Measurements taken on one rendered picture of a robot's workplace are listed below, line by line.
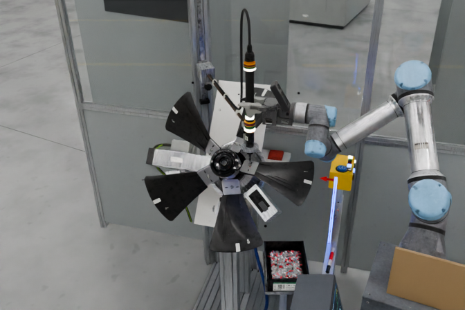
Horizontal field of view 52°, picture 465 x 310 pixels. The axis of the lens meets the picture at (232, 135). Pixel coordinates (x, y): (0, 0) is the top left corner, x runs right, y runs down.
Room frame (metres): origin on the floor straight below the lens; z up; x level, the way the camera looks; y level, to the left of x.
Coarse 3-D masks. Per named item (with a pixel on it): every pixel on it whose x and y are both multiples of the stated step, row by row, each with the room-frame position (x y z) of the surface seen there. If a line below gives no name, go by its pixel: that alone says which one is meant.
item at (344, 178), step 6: (336, 156) 1.87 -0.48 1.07; (342, 156) 1.87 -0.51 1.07; (348, 156) 1.87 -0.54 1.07; (336, 162) 1.83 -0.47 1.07; (342, 162) 1.82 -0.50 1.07; (336, 168) 1.77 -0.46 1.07; (330, 174) 1.75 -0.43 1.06; (336, 174) 1.74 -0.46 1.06; (342, 174) 1.73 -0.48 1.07; (348, 174) 1.73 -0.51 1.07; (342, 180) 1.73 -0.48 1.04; (348, 180) 1.73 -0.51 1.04; (330, 186) 1.75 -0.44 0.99; (336, 186) 1.74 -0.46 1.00; (342, 186) 1.73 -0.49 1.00; (348, 186) 1.72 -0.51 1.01
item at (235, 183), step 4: (224, 180) 1.60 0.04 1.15; (228, 180) 1.61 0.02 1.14; (232, 180) 1.62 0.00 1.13; (236, 180) 1.63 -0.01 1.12; (224, 184) 1.59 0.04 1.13; (228, 184) 1.60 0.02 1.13; (232, 184) 1.61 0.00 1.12; (236, 184) 1.62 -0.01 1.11; (224, 188) 1.57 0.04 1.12; (228, 188) 1.58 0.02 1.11; (232, 188) 1.59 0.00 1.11; (236, 188) 1.60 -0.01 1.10; (224, 192) 1.56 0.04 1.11; (228, 192) 1.57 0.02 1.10; (232, 192) 1.58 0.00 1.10; (236, 192) 1.59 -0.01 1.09; (240, 192) 1.60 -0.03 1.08
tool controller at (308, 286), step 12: (300, 276) 0.99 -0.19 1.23; (312, 276) 0.98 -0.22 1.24; (324, 276) 0.97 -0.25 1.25; (300, 288) 0.94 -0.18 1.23; (312, 288) 0.94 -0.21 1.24; (324, 288) 0.93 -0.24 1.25; (336, 288) 0.95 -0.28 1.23; (300, 300) 0.90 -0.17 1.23; (312, 300) 0.89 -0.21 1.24; (324, 300) 0.88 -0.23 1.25; (336, 300) 0.92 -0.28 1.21
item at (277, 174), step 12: (264, 168) 1.62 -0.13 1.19; (276, 168) 1.62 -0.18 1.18; (288, 168) 1.62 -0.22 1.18; (300, 168) 1.62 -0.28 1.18; (312, 168) 1.61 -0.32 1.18; (264, 180) 1.55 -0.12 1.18; (276, 180) 1.55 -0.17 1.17; (288, 180) 1.55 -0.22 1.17; (300, 180) 1.56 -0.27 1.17; (312, 180) 1.56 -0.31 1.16; (288, 192) 1.50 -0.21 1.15; (300, 192) 1.50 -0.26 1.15; (300, 204) 1.46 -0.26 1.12
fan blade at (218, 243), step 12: (228, 204) 1.53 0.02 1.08; (240, 204) 1.55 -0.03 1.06; (228, 216) 1.50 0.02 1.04; (240, 216) 1.52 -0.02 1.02; (216, 228) 1.45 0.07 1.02; (228, 228) 1.46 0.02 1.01; (240, 228) 1.48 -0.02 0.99; (252, 228) 1.50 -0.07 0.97; (216, 240) 1.42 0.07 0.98; (228, 240) 1.43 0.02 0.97; (240, 240) 1.44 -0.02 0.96; (252, 240) 1.46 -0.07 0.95; (228, 252) 1.40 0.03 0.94
